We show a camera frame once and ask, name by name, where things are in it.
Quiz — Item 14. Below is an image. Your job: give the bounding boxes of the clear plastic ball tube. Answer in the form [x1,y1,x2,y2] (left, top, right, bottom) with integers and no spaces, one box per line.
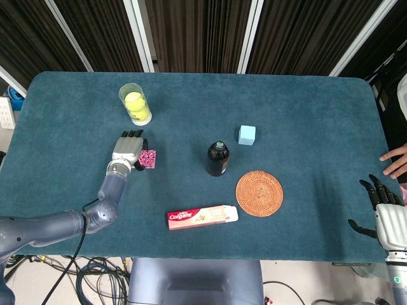
[118,82,153,126]

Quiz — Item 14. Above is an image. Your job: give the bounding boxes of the black floor cable bundle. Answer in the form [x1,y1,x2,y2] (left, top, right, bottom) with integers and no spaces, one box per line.
[0,254,132,305]

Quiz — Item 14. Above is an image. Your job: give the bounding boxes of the grey-blue robot torso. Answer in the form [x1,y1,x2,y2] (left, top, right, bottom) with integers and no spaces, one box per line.
[127,257,265,305]

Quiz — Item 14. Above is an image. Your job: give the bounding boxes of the teal velvet table cloth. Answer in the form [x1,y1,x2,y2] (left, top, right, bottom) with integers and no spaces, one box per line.
[0,71,403,264]

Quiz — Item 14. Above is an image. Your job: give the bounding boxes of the white power strip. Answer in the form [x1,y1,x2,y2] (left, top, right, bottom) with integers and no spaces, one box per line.
[0,97,16,130]

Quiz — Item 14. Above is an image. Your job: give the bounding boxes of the pink patterned block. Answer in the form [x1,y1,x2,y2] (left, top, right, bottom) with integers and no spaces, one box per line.
[139,149,158,170]

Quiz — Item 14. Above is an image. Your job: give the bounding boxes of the round woven rattan coaster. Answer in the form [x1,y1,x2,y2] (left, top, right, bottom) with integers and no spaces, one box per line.
[235,170,284,218]

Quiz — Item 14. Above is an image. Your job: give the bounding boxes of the bare human hand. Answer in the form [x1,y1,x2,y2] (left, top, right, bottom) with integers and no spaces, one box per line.
[380,151,407,180]

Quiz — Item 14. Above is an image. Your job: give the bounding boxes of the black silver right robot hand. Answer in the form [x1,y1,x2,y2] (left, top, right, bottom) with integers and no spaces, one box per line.
[348,173,407,252]

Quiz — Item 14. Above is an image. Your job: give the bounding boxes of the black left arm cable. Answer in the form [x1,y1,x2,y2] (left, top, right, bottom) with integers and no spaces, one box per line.
[41,197,100,305]

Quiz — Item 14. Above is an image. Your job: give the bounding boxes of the light blue foam cube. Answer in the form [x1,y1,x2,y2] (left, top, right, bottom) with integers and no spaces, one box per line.
[237,125,257,146]

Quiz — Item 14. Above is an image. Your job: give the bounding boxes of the yellow tennis ball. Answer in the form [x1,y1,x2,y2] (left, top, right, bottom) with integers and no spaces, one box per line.
[124,91,148,112]
[128,104,152,125]

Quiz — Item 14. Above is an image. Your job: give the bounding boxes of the red Colgate toothpaste box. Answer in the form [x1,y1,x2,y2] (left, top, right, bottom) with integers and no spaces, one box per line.
[167,205,239,231]

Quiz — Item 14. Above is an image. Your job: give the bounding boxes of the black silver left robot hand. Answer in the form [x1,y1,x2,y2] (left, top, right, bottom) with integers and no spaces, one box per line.
[111,129,150,172]

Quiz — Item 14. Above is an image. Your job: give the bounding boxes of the dark glass bottle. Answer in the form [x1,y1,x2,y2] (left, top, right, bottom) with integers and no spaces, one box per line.
[206,140,230,177]

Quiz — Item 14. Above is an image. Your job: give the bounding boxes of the white frame post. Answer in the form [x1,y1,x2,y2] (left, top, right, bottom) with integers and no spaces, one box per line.
[329,0,390,77]
[237,0,265,74]
[44,0,95,72]
[123,0,156,73]

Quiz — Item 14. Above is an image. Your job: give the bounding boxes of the dark brown pleated curtain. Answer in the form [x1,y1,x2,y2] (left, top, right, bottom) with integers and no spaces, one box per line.
[0,0,407,93]

